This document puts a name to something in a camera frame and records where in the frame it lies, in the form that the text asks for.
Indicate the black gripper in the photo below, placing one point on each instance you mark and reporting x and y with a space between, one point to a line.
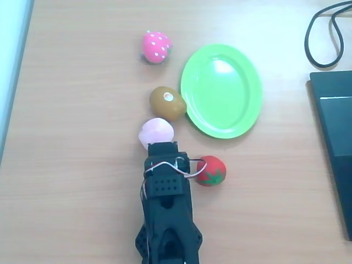
161 150

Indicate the pink plush peach toy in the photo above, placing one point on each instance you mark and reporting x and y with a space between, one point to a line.
155 130

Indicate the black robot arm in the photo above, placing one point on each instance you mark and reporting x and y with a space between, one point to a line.
167 220

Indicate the green plastic plate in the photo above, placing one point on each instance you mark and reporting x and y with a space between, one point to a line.
222 93

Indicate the brown kiwi with sticker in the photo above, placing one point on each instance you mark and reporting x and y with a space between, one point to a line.
165 107

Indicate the red tomato toy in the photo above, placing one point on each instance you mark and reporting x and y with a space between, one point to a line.
213 170

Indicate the pink strawberry toy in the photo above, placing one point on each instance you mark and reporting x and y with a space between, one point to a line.
155 46

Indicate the black laptop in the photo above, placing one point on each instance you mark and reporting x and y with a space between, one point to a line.
338 132

